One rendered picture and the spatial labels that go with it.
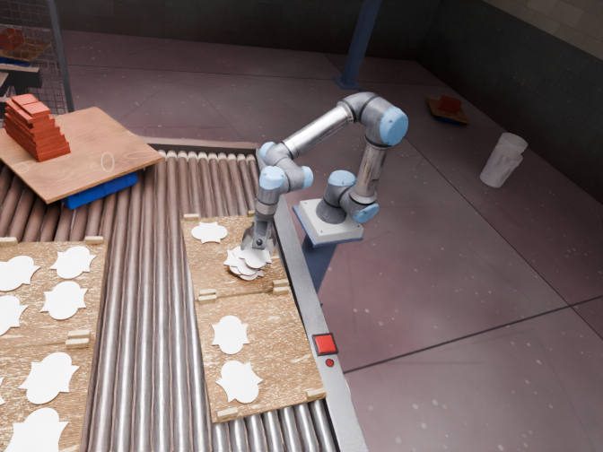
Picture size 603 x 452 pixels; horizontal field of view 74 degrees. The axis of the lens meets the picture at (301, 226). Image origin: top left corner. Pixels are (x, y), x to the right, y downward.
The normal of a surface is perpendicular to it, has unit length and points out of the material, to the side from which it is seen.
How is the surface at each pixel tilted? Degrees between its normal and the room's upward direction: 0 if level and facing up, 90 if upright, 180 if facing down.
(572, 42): 90
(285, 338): 0
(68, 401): 0
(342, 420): 0
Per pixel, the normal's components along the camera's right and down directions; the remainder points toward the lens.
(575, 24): -0.91, 0.11
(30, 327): 0.22, -0.72
